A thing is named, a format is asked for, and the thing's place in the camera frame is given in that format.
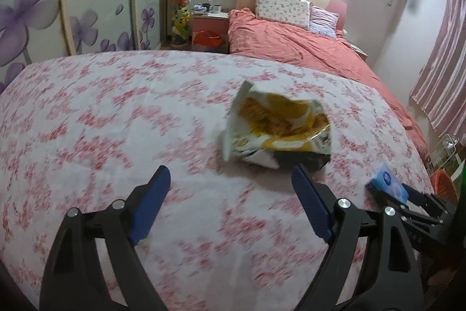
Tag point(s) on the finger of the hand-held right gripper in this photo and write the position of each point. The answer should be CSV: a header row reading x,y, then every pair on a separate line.
x,y
418,219
429,201

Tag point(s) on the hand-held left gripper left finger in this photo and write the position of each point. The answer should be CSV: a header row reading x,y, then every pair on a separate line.
x,y
151,205

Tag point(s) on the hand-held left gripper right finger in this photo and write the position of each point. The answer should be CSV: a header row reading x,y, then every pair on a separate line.
x,y
311,201

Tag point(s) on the orange plastic basket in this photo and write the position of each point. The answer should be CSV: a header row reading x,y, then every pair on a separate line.
x,y
444,187

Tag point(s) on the blue white tissue packet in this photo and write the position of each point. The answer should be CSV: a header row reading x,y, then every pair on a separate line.
x,y
387,180

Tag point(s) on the yellow white noodle bag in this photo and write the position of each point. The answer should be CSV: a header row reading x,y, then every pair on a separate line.
x,y
276,114

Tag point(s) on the pink striped curtain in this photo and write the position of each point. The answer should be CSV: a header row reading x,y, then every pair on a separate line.
x,y
444,70

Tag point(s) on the bed with red duvet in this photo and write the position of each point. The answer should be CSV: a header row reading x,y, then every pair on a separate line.
x,y
309,56

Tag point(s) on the wooden nightstand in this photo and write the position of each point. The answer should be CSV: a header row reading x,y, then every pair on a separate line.
x,y
359,51

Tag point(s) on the red plastic bag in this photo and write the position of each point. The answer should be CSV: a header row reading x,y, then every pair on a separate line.
x,y
208,40

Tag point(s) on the pink striped pillow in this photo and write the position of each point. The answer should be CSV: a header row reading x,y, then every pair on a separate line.
x,y
324,21

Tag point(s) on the pink white nightstand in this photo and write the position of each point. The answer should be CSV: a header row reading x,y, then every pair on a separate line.
x,y
209,23

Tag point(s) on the floral white pillow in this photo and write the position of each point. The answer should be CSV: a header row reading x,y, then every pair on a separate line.
x,y
282,9

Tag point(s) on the dark mug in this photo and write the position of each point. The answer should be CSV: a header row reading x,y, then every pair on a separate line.
x,y
206,6

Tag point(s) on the white mug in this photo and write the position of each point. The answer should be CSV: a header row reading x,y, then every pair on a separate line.
x,y
217,8

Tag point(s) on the white wall air conditioner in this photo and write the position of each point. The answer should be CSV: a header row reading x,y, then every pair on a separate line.
x,y
378,5

